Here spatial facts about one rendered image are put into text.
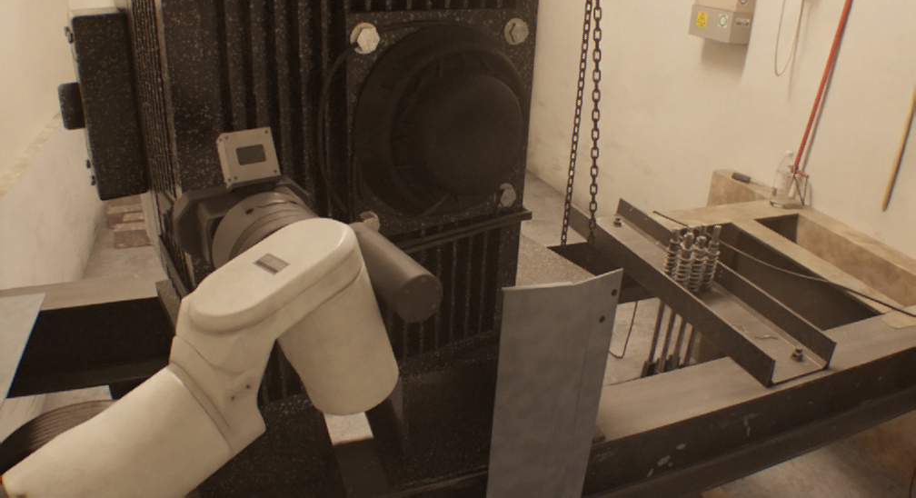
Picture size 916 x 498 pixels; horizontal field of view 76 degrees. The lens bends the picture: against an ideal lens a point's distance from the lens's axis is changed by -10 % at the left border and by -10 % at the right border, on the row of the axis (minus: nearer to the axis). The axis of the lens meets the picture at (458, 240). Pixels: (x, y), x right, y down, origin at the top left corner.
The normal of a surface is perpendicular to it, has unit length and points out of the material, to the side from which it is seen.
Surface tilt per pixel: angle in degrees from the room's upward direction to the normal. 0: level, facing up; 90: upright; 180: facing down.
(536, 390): 90
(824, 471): 0
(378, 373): 85
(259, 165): 60
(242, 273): 15
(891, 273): 90
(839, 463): 0
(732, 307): 0
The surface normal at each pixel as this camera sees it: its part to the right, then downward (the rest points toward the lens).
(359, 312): 0.80, 0.20
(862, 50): -0.94, 0.11
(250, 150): 0.51, -0.13
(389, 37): 0.56, 0.37
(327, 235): -0.18, -0.82
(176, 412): 0.32, -0.48
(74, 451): 0.09, -0.83
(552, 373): 0.24, 0.42
